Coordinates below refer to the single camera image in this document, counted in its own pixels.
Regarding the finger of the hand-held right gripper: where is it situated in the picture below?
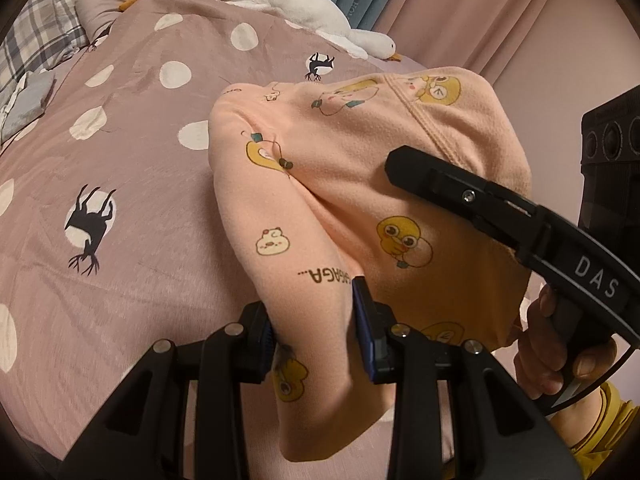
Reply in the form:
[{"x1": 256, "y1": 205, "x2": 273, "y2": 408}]
[{"x1": 386, "y1": 145, "x2": 547, "y2": 256}]

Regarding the plaid pillow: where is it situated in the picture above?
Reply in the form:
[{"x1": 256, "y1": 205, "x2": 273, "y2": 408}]
[{"x1": 0, "y1": 0, "x2": 92, "y2": 97}]

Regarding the pink dotted deer-print blanket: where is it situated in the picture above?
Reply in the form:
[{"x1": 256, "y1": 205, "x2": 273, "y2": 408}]
[{"x1": 0, "y1": 0, "x2": 453, "y2": 480}]

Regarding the pink curtain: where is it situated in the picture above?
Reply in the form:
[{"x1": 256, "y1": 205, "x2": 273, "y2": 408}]
[{"x1": 142, "y1": 0, "x2": 638, "y2": 98}]

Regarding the peach printed pajama garment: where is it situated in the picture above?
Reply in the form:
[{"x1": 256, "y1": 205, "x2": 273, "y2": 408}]
[{"x1": 207, "y1": 65, "x2": 534, "y2": 463}]

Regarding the white goose plush toy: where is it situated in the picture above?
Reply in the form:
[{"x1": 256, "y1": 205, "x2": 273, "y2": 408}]
[{"x1": 202, "y1": 0, "x2": 404, "y2": 64}]

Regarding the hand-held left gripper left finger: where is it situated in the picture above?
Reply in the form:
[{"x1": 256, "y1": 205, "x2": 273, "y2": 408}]
[{"x1": 57, "y1": 301, "x2": 277, "y2": 480}]

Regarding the person's right hand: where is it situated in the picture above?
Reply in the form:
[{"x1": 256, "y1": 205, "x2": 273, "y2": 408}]
[{"x1": 514, "y1": 282, "x2": 620, "y2": 400}]

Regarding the pink-grey pillow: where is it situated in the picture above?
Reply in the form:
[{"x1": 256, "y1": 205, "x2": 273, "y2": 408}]
[{"x1": 75, "y1": 0, "x2": 151, "y2": 50}]

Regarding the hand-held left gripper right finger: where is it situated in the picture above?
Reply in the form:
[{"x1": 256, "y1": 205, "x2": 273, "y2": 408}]
[{"x1": 351, "y1": 276, "x2": 583, "y2": 480}]

